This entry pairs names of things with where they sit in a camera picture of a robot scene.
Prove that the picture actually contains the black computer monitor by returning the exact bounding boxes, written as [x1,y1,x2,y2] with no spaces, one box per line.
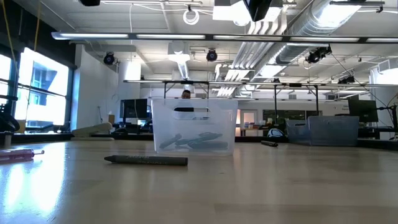
[120,98,149,119]
[347,98,379,123]

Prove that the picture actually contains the silver ventilation duct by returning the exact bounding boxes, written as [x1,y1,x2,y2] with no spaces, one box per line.
[275,0,363,65]

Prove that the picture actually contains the pink mechanical pencil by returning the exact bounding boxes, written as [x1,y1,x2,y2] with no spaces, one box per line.
[0,148,45,162]

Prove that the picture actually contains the grey stapler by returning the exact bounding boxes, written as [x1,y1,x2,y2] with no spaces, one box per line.
[70,121,116,142]

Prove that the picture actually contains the clear narrow plastic bin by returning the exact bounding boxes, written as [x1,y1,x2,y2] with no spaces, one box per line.
[151,98,239,156]

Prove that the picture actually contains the white cable coil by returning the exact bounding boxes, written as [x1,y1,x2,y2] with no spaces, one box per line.
[182,8,201,26]

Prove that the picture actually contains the person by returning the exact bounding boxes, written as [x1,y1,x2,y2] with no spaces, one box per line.
[173,89,195,113]

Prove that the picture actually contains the black ceiling camera cluster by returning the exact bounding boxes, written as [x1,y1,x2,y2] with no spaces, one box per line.
[306,45,333,65]

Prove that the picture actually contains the smoky grey plastic bin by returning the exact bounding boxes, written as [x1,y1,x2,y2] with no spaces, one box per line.
[285,115,361,147]

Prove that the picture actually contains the dark grey printed crayon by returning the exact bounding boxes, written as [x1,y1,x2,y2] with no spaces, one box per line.
[103,154,189,167]

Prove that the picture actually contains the green pen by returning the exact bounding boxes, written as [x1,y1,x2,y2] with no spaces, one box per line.
[175,131,224,146]

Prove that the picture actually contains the long ceiling light bar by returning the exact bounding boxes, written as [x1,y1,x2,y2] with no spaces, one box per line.
[51,30,398,44]

